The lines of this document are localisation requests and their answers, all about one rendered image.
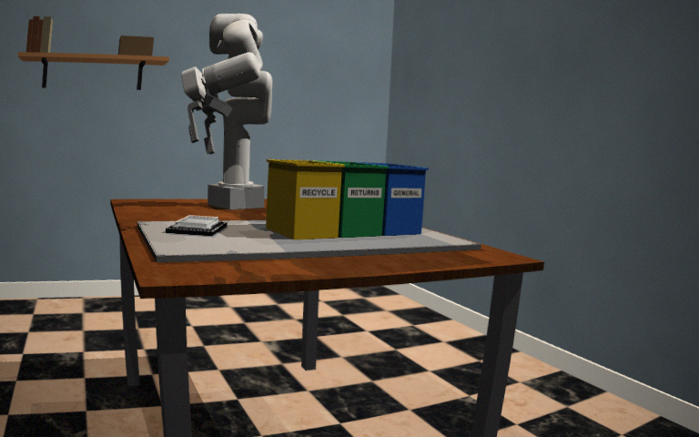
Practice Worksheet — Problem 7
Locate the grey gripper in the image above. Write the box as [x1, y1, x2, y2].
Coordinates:
[181, 67, 217, 154]

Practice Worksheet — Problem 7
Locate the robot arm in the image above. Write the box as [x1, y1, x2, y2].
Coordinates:
[204, 14, 272, 187]

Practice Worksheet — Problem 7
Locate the green returns bin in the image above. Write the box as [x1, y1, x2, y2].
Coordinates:
[324, 161, 389, 238]

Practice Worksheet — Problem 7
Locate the blue bin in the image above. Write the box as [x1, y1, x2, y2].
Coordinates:
[369, 163, 429, 236]

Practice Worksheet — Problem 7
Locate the yellow open-top bin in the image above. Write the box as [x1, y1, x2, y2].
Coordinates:
[266, 159, 345, 239]

